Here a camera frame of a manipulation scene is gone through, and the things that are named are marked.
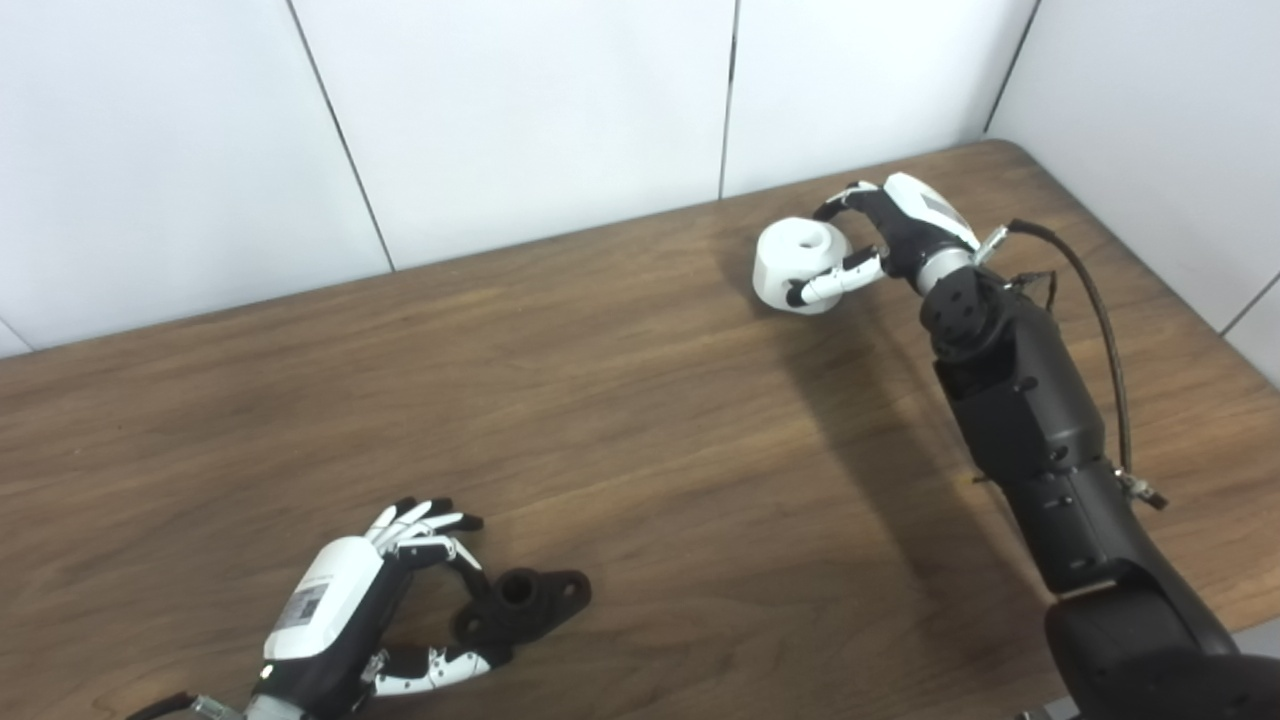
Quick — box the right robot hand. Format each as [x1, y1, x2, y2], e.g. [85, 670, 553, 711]
[786, 173, 982, 309]

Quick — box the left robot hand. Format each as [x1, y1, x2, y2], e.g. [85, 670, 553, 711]
[258, 497, 514, 717]

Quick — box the round white piece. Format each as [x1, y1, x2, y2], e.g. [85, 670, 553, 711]
[753, 217, 857, 316]

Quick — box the black holder part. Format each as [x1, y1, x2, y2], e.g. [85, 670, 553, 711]
[455, 567, 592, 649]

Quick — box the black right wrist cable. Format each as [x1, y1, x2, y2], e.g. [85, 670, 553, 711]
[975, 219, 1170, 512]

